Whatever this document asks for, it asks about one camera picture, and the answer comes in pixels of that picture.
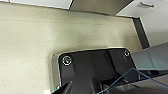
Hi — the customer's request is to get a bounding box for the stainless steel dishwasher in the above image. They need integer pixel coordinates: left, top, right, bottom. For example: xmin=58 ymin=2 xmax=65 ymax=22
xmin=67 ymin=0 xmax=135 ymax=17

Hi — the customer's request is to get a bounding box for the white drawer stack beside dishwasher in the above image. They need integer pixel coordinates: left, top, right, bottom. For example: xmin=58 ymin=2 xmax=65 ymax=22
xmin=115 ymin=0 xmax=168 ymax=48

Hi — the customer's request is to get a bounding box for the white two-door sink cabinet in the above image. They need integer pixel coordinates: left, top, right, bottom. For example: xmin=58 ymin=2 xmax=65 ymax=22
xmin=0 ymin=0 xmax=75 ymax=10

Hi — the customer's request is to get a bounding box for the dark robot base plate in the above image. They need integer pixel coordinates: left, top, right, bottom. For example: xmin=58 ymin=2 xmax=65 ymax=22
xmin=51 ymin=47 xmax=142 ymax=94

